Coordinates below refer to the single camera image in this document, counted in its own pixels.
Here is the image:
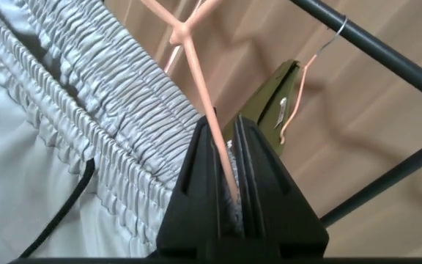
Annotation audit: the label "pink clothes hanger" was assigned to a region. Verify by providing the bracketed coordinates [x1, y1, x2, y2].
[139, 0, 240, 206]
[278, 15, 349, 145]

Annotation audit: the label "black clothes rack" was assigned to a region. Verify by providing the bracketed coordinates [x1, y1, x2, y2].
[287, 0, 422, 229]

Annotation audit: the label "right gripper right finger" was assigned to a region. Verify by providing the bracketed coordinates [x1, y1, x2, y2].
[232, 114, 330, 258]

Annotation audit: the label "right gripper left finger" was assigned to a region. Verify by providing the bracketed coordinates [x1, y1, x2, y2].
[155, 108, 226, 258]

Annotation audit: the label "pale grey shorts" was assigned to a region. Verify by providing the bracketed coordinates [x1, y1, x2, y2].
[0, 0, 245, 258]

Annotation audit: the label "green printed shirt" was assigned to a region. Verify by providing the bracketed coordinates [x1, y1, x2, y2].
[221, 59, 301, 158]

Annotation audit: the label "beige curtain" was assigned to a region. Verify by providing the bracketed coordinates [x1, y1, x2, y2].
[103, 0, 422, 258]

